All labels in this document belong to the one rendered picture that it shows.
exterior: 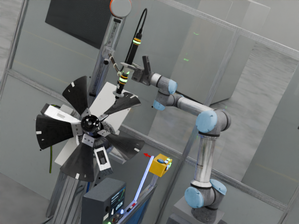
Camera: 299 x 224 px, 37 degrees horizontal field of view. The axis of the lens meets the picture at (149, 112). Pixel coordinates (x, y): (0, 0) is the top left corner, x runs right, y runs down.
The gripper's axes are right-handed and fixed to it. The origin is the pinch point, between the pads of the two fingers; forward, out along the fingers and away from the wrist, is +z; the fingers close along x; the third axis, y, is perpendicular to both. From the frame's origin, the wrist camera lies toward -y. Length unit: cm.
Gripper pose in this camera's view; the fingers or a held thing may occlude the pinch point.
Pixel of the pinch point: (124, 62)
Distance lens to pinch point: 274.2
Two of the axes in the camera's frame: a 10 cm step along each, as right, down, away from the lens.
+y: -3.4, 8.9, 3.1
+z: -8.8, -4.2, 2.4
